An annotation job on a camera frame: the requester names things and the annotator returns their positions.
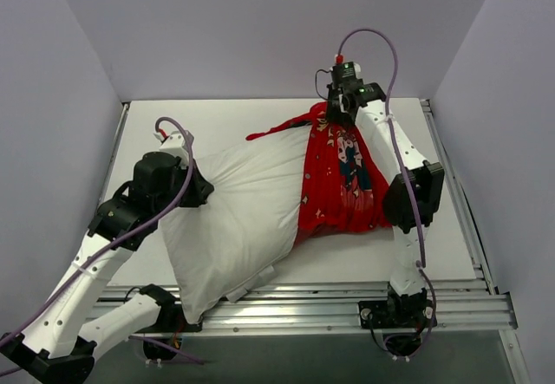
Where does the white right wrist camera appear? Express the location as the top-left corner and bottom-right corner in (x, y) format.
(333, 55), (361, 75)

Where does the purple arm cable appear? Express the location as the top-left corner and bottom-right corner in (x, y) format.
(0, 117), (194, 374)
(336, 28), (436, 316)

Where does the white pillow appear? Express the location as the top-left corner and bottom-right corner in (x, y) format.
(160, 127), (310, 323)

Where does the red printed pillowcase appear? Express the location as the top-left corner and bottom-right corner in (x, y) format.
(245, 102), (392, 244)

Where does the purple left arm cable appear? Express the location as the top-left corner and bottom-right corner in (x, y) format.
(0, 117), (194, 374)

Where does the aluminium side rail left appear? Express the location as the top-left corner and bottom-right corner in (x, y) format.
(71, 101), (131, 298)

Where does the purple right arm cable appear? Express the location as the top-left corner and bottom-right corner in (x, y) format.
(336, 28), (436, 316)

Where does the aluminium front mounting rail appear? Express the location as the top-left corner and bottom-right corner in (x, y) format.
(86, 280), (519, 337)

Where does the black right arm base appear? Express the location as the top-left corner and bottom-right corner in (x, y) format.
(357, 299), (432, 330)

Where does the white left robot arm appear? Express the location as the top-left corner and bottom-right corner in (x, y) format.
(1, 151), (213, 383)

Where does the aluminium side rail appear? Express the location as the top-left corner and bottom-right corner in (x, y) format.
(420, 99), (499, 295)
(71, 101), (131, 298)

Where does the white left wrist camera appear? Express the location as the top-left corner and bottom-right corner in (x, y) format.
(153, 130), (194, 163)

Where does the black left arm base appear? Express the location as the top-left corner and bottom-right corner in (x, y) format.
(157, 303), (203, 334)

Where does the aluminium side rail right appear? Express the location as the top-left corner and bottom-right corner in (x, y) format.
(420, 99), (499, 295)

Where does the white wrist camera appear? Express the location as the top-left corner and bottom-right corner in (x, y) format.
(153, 130), (194, 163)
(333, 55), (361, 75)

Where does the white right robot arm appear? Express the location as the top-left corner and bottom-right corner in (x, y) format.
(326, 59), (445, 326)

